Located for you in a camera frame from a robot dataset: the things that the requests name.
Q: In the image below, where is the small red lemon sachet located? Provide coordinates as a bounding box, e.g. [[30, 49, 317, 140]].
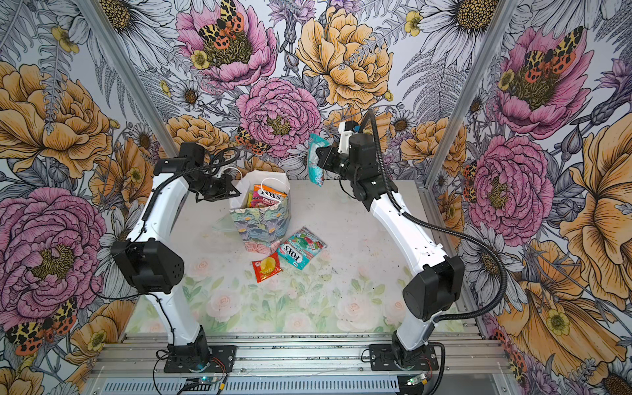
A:
[[252, 252, 282, 283]]

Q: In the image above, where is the right corner aluminium post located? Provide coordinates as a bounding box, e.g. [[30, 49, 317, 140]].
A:
[[421, 1, 533, 190]]

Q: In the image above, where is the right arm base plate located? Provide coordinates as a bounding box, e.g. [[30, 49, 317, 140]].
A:
[[369, 344, 439, 372]]

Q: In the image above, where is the white vented cable duct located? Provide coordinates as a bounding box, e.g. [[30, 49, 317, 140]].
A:
[[92, 375, 400, 394]]

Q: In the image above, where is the orange fruit Fox's packet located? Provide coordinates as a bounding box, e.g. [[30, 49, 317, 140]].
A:
[[248, 184, 287, 208]]

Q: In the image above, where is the corner aluminium post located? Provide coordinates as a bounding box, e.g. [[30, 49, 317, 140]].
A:
[[421, 1, 533, 190], [77, 1, 177, 156]]

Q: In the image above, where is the floral paper gift bag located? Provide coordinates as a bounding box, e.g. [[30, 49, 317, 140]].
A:
[[229, 171, 291, 255]]

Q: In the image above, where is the left corner aluminium post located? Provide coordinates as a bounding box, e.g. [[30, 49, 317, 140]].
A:
[[77, 1, 177, 156]]

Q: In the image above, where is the aluminium mounting rail frame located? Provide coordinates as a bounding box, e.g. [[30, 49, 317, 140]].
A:
[[90, 332, 510, 379]]

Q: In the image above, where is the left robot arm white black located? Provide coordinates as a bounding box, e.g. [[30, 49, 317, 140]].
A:
[[110, 143, 241, 364]]

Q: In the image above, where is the green red Fox's packet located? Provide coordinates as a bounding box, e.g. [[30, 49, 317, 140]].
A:
[[277, 226, 327, 270]]

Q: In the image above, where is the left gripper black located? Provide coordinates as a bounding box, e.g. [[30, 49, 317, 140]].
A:
[[188, 171, 239, 202]]

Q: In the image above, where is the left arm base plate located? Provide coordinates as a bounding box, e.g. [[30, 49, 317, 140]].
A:
[[163, 346, 237, 374]]

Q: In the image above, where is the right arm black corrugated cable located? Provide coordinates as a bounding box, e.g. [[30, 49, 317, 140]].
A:
[[359, 110, 509, 323]]

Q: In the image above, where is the teal Fox's candy packet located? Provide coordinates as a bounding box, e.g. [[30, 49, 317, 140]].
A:
[[307, 133, 330, 187]]

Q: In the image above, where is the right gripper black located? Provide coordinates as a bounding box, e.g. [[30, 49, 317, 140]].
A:
[[314, 145, 359, 182]]

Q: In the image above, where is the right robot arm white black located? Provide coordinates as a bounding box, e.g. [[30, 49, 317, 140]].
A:
[[316, 121, 464, 370]]

